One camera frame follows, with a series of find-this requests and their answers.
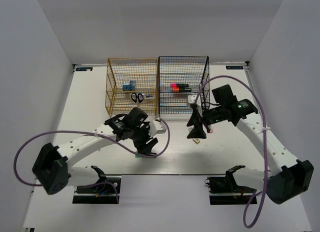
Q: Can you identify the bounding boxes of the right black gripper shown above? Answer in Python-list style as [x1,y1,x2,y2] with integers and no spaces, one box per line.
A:
[186,105,225,139]

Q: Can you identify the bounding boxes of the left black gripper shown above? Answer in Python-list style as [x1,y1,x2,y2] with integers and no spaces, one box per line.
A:
[129,121,158,154]

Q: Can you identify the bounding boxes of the pink eraser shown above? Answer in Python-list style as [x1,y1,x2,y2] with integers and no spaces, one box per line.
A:
[206,125,213,133]

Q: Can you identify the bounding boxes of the beige eraser block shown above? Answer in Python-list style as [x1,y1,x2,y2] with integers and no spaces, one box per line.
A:
[193,138,200,144]

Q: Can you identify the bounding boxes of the pink highlighter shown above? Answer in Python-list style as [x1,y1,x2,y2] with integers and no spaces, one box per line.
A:
[170,83,189,88]

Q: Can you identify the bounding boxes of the black handled scissors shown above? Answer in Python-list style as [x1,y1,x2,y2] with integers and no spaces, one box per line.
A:
[131,92,144,107]

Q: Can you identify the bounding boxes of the blue tape dispenser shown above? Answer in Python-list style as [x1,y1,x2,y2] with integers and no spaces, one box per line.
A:
[122,80,136,91]

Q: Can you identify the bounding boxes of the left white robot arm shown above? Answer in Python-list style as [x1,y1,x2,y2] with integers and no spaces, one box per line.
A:
[32,107,167,195]

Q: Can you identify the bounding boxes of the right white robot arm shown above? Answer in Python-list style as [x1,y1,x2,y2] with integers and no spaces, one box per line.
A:
[187,85,314,205]

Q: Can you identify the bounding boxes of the right table label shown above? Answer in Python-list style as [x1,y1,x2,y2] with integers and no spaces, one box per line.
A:
[225,65,244,70]

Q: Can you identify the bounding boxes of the table label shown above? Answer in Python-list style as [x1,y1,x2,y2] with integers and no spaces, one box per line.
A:
[225,65,244,70]
[75,67,93,71]

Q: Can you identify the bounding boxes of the left table label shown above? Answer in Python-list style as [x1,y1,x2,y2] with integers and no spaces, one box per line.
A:
[75,67,93,71]

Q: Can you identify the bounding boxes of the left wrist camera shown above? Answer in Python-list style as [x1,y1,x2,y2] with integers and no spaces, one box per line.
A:
[149,120,167,137]

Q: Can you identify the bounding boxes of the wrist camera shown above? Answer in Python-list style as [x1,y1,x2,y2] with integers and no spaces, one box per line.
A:
[149,120,167,137]
[187,95,202,114]

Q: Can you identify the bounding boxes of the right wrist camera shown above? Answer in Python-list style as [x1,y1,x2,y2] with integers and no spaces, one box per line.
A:
[187,95,202,114]

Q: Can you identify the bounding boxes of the black wire shelf rack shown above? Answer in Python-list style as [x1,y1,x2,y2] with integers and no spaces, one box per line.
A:
[158,56,210,118]

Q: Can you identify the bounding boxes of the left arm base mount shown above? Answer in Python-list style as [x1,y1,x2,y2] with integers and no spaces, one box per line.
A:
[72,176,122,205]

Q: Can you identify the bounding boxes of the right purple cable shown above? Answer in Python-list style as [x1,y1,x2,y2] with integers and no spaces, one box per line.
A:
[193,75,270,229]

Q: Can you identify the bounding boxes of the gold wire shelf rack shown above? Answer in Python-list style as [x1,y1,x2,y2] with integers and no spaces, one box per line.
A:
[105,58,158,118]

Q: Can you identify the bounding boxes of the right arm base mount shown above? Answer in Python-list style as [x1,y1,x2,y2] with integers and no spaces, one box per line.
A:
[204,176,254,206]

